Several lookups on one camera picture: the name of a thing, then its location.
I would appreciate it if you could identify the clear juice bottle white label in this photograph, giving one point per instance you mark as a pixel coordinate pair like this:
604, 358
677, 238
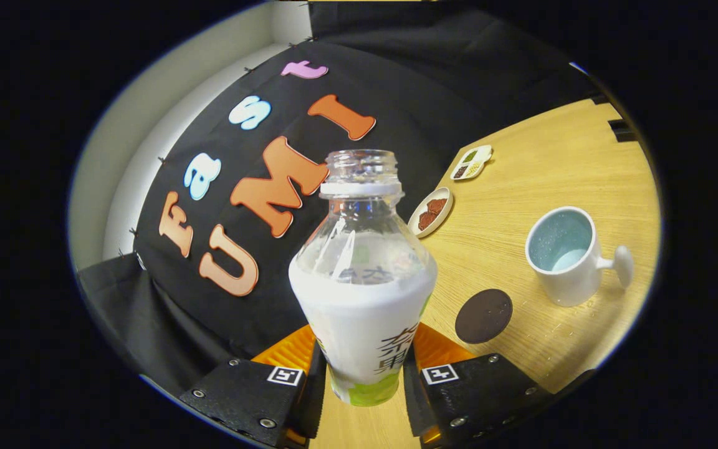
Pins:
362, 312

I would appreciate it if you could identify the white cup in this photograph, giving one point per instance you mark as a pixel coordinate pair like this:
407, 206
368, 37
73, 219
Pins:
568, 284

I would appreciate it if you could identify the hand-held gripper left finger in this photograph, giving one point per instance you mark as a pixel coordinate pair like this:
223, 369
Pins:
314, 405

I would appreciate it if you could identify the white divided condiment dish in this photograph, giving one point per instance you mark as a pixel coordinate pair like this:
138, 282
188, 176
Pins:
471, 163

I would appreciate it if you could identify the dark round coaster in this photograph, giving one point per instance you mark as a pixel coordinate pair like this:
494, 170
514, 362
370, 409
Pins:
483, 316

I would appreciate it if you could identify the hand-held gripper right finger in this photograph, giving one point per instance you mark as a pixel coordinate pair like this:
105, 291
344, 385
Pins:
412, 399

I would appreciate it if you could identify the black tape strip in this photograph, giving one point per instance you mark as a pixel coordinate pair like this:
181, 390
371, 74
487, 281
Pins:
621, 130
599, 99

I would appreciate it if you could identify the wooden table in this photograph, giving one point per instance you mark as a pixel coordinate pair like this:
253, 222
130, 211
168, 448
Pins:
540, 168

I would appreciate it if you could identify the white round plate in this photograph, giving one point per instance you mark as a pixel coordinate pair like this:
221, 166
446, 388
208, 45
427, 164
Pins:
443, 194

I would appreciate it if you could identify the brown meat pieces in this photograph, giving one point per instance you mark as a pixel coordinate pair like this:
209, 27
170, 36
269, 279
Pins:
432, 213

